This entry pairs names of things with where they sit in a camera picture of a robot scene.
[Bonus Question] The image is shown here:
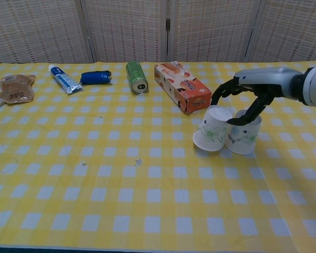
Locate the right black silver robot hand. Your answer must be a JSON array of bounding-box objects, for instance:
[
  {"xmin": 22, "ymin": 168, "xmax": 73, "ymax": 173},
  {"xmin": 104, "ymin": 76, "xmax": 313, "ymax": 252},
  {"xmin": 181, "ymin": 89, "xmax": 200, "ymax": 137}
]
[{"xmin": 210, "ymin": 66, "xmax": 306, "ymax": 126}]

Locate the white floral paper cup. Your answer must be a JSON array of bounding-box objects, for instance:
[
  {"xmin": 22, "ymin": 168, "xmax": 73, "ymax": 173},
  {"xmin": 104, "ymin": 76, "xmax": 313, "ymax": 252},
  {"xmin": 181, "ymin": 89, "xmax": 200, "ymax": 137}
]
[
  {"xmin": 192, "ymin": 105, "xmax": 234, "ymax": 152},
  {"xmin": 224, "ymin": 109, "xmax": 263, "ymax": 155}
]

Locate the orange cracker box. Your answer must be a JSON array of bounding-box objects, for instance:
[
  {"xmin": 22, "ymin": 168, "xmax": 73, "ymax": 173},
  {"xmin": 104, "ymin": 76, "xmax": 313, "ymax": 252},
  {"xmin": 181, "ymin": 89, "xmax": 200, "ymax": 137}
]
[{"xmin": 154, "ymin": 61, "xmax": 213, "ymax": 115}]

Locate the green drink can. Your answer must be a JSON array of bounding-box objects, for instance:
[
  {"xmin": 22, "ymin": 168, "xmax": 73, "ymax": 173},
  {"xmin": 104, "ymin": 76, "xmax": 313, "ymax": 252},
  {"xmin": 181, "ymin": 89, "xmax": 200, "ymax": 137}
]
[{"xmin": 125, "ymin": 61, "xmax": 150, "ymax": 95}]

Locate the beige woven folding screen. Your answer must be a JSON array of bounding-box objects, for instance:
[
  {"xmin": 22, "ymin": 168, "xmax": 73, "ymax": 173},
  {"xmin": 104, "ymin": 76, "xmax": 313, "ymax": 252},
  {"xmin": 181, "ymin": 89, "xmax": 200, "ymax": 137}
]
[{"xmin": 0, "ymin": 0, "xmax": 316, "ymax": 65}]

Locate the dark blue snack packet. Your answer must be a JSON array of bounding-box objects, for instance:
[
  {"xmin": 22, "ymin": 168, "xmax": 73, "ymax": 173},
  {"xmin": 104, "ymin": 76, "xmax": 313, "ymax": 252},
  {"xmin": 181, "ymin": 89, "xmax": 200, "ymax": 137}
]
[{"xmin": 80, "ymin": 70, "xmax": 113, "ymax": 86}]

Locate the yellow white checked tablecloth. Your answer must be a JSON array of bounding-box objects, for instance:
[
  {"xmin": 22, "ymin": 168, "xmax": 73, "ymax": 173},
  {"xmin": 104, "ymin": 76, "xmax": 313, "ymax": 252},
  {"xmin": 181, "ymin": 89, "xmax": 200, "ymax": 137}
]
[{"xmin": 0, "ymin": 60, "xmax": 316, "ymax": 250}]

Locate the blue white toothpaste tube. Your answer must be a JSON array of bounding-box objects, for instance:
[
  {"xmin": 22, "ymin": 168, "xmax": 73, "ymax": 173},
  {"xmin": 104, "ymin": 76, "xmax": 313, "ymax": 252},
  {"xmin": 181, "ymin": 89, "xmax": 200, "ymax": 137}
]
[{"xmin": 47, "ymin": 64, "xmax": 84, "ymax": 95}]

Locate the brown spouted sauce pouch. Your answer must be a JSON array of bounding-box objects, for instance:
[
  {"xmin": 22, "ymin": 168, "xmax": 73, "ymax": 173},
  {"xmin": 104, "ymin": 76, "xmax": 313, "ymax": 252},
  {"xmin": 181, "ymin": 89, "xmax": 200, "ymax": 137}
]
[{"xmin": 0, "ymin": 74, "xmax": 36, "ymax": 105}]

